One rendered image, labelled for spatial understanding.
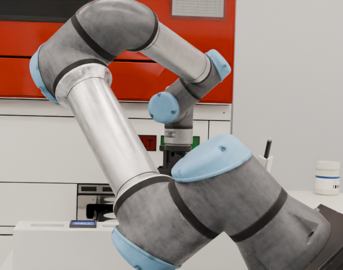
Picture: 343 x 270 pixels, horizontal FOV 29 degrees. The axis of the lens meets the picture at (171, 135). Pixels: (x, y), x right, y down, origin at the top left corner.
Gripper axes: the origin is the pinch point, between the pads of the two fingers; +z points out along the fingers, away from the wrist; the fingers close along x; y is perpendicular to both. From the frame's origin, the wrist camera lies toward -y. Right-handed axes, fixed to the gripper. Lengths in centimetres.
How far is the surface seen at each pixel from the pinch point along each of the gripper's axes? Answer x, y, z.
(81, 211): 3.3, 37.0, 1.9
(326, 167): -43.9, -16.8, -13.4
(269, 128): -166, 87, -18
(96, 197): 0.0, 34.2, -2.4
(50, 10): 13, 41, -56
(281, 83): -170, 83, -42
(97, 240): 39.9, -12.5, -2.5
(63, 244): 45.0, -7.9, -1.7
